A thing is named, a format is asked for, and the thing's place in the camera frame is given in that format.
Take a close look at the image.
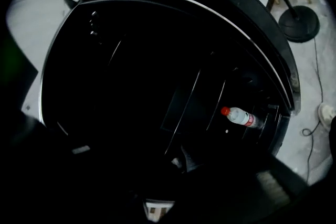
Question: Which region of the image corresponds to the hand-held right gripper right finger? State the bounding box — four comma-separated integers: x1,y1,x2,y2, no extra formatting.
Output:
236,156,311,224

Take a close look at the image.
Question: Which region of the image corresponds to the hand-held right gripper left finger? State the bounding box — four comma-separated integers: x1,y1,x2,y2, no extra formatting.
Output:
5,112,144,224

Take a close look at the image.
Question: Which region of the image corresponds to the black cable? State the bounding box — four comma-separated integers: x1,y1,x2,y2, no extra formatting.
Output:
301,37,325,183

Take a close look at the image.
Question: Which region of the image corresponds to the person's white shoe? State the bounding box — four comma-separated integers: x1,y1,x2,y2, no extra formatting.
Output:
317,102,336,131

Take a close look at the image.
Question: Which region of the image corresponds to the clear bottle with red cap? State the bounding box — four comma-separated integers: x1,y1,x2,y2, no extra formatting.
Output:
220,106,260,129

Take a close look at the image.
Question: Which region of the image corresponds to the glass fridge shelf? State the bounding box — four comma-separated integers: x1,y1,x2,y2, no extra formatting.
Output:
206,80,227,131
160,69,202,155

